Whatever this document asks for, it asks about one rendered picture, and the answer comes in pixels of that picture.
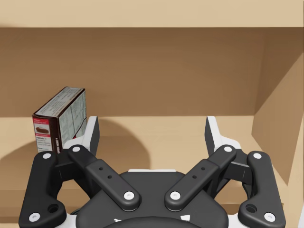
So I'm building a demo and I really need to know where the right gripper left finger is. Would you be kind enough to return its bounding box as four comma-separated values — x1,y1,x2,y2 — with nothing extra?
19,115,142,225

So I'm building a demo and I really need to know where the pale wooden shelf unit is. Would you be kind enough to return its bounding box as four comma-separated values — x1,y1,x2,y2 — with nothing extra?
0,0,304,228

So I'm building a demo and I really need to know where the brown and red carton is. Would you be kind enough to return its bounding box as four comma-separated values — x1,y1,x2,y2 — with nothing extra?
32,86,87,154

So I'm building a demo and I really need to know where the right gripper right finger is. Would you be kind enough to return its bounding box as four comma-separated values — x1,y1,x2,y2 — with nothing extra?
164,115,286,226

